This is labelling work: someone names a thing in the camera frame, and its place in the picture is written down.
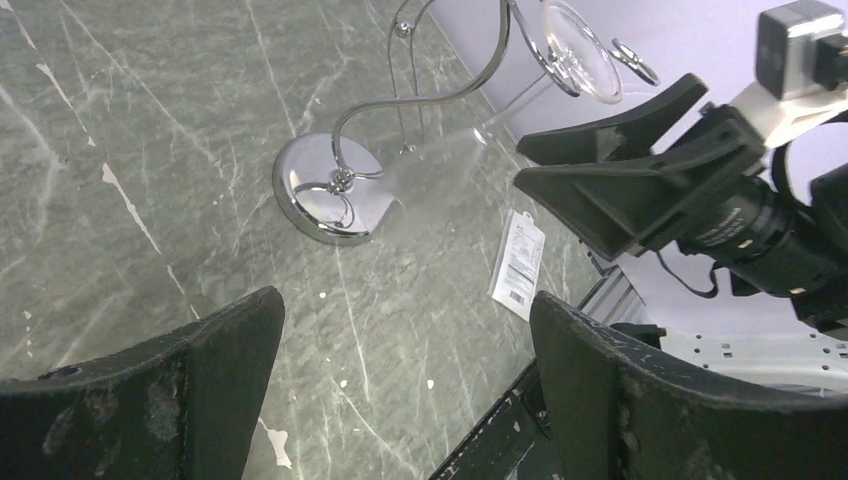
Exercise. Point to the white paper label card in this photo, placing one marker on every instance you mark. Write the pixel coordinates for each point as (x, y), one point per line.
(517, 266)

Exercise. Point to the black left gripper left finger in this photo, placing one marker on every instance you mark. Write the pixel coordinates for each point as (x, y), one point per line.
(182, 405)

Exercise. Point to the chrome wine glass rack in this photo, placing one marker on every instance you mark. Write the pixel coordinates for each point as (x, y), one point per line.
(335, 190)

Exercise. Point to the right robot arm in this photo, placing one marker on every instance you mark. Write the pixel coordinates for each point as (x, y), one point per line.
(719, 191)

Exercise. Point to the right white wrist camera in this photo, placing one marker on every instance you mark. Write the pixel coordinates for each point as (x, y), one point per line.
(800, 70)

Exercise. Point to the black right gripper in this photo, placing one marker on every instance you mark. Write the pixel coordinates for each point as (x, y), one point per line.
(705, 191)

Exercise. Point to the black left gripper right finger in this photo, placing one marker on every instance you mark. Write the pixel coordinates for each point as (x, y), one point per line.
(622, 409)

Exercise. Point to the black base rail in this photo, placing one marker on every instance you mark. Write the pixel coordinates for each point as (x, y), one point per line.
(514, 439)

